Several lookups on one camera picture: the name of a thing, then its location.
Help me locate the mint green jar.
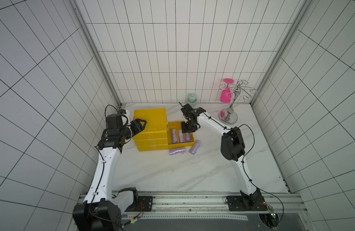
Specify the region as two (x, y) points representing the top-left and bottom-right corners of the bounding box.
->
(187, 93), (197, 107)

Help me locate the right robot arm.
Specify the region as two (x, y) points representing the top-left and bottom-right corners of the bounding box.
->
(180, 104), (268, 211)

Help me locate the chrome glass rack stand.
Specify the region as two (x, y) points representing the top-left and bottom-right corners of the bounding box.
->
(219, 80), (256, 125)

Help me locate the pink plastic wine glass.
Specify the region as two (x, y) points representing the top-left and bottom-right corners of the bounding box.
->
(220, 79), (234, 104)

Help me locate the purple bag roll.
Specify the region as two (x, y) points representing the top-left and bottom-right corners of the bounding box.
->
(185, 133), (192, 142)
(169, 147), (186, 156)
(189, 140), (202, 155)
(171, 129), (178, 144)
(178, 130), (185, 143)

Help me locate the yellow bottom drawer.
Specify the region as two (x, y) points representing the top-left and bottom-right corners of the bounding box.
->
(167, 121), (195, 149)

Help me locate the yellow drawer cabinet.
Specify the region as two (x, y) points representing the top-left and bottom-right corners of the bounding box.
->
(133, 108), (168, 152)

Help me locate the purple bag roll bottom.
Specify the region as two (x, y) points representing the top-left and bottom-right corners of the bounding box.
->
(185, 133), (192, 142)

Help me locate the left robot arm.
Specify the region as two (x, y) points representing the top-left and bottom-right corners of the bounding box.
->
(72, 109), (147, 231)

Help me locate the purple bag roll top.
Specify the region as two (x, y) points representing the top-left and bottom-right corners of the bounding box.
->
(171, 129), (178, 144)

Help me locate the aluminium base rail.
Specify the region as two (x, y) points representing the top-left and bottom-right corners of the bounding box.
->
(70, 191), (311, 223)

